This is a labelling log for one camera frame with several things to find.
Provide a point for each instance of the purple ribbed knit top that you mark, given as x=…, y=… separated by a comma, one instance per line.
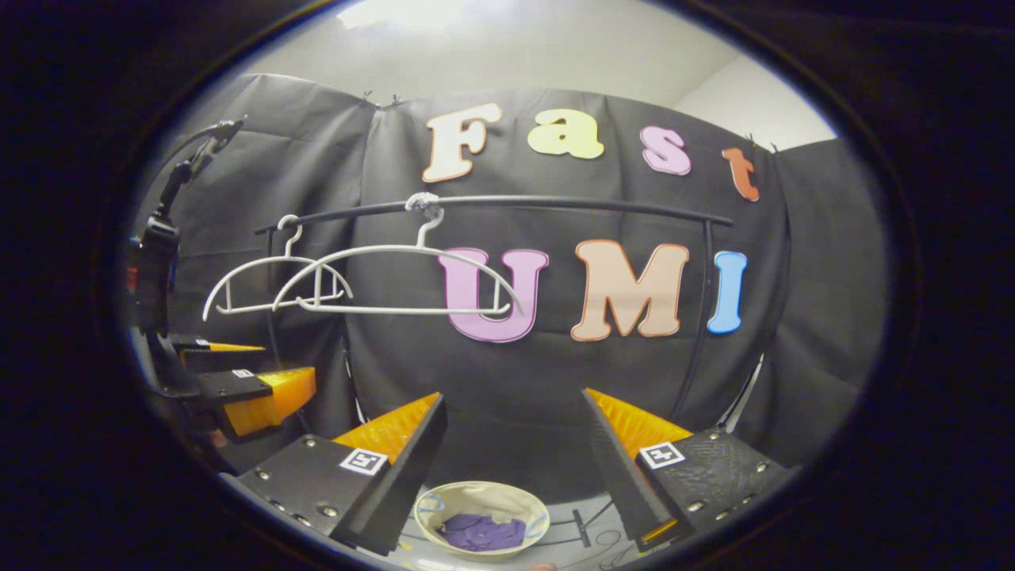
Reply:
x=480, y=533

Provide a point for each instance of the white hanger with taped hook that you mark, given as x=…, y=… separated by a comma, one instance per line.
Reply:
x=418, y=247

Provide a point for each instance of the white plastic hanger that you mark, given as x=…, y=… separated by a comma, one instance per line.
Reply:
x=287, y=258

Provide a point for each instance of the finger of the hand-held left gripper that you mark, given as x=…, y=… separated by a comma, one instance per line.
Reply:
x=222, y=358
x=270, y=404

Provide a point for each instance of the black clothes rack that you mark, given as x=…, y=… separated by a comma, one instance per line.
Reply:
x=595, y=201

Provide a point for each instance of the beige laundry hamper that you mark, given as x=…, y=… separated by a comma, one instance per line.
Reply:
x=476, y=496

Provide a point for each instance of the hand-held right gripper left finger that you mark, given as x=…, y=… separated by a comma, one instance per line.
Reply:
x=408, y=476

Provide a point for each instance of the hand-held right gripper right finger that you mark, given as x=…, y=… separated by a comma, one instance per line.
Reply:
x=614, y=476

